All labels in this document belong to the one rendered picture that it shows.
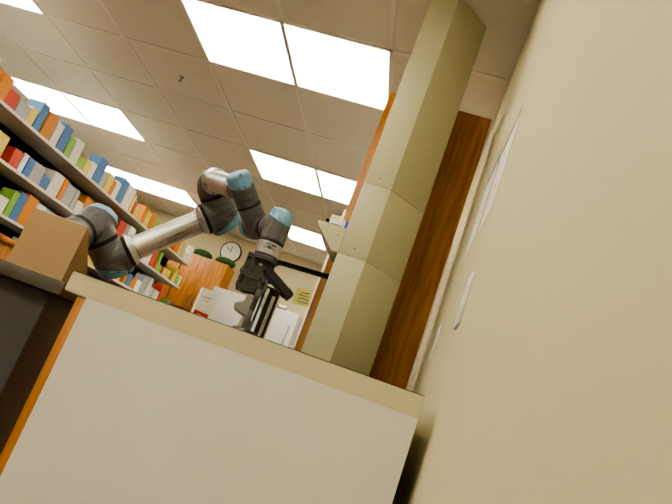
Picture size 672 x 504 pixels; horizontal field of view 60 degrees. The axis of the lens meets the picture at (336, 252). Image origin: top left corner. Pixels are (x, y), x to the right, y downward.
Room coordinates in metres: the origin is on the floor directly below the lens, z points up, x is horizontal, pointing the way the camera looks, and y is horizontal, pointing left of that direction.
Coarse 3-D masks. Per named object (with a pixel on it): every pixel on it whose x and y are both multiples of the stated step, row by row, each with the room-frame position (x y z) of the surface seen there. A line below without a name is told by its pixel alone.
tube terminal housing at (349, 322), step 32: (384, 192) 2.10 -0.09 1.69; (352, 224) 2.11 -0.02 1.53; (384, 224) 2.11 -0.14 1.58; (416, 224) 2.20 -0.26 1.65; (352, 256) 2.11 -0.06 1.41; (384, 256) 2.14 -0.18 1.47; (352, 288) 2.10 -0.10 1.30; (384, 288) 2.17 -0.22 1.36; (320, 320) 2.11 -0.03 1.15; (352, 320) 2.12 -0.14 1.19; (384, 320) 2.20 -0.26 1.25; (320, 352) 2.10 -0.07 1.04; (352, 352) 2.15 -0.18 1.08
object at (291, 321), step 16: (288, 272) 2.49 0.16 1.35; (304, 288) 2.46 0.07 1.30; (320, 288) 2.44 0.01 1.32; (288, 304) 2.47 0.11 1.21; (304, 304) 2.45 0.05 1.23; (272, 320) 2.49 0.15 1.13; (288, 320) 2.47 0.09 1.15; (304, 320) 2.44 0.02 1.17; (272, 336) 2.48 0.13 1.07; (288, 336) 2.46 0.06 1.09; (304, 336) 2.44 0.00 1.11
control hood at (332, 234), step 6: (318, 222) 2.14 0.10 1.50; (324, 222) 2.13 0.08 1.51; (324, 228) 2.13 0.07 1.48; (330, 228) 2.12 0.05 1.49; (336, 228) 2.12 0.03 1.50; (342, 228) 2.12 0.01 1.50; (324, 234) 2.13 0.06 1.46; (330, 234) 2.12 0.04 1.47; (336, 234) 2.12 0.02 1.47; (342, 234) 2.12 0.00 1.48; (330, 240) 2.12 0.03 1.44; (336, 240) 2.12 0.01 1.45; (324, 246) 2.43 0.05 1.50; (330, 246) 2.12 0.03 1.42; (336, 246) 2.12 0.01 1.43; (336, 252) 2.12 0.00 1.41
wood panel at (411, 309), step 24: (384, 120) 2.49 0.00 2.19; (456, 120) 2.44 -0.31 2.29; (480, 120) 2.42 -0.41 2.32; (456, 144) 2.43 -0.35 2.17; (480, 144) 2.42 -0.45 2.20; (456, 168) 2.43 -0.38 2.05; (432, 192) 2.44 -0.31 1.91; (456, 192) 2.42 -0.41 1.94; (432, 216) 2.43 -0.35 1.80; (456, 216) 2.42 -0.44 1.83; (432, 240) 2.43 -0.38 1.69; (408, 264) 2.44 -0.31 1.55; (432, 264) 2.42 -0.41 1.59; (408, 288) 2.43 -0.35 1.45; (432, 288) 2.42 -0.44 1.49; (408, 312) 2.43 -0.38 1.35; (384, 336) 2.44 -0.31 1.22; (408, 336) 2.42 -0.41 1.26; (384, 360) 2.43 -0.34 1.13; (408, 360) 2.42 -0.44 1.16
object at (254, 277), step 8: (248, 256) 1.69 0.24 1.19; (256, 256) 1.67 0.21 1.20; (264, 256) 1.66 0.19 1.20; (248, 264) 1.69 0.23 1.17; (256, 264) 1.68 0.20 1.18; (264, 264) 1.68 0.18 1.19; (272, 264) 1.69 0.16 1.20; (240, 272) 1.66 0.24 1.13; (248, 272) 1.66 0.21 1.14; (256, 272) 1.68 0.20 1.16; (240, 280) 1.66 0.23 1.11; (248, 280) 1.67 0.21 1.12; (256, 280) 1.67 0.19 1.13; (264, 280) 1.67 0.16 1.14; (240, 288) 1.67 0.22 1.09; (248, 288) 1.66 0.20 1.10; (256, 288) 1.66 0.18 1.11
